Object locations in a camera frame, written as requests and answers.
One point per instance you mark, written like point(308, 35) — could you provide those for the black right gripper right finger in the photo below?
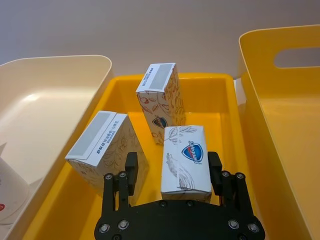
point(215, 172)

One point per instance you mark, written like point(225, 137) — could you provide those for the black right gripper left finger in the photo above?
point(131, 172)

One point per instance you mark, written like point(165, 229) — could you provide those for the white soap box blue shield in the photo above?
point(185, 160)

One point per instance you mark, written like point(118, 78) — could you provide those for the brown leaf print soap box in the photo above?
point(105, 150)
point(160, 105)

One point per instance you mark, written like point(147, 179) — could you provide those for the shallow yellow plastic tray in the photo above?
point(225, 125)

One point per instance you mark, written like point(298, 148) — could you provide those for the cream plastic bin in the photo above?
point(45, 107)

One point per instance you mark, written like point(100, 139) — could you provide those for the white package with red mark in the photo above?
point(11, 190)

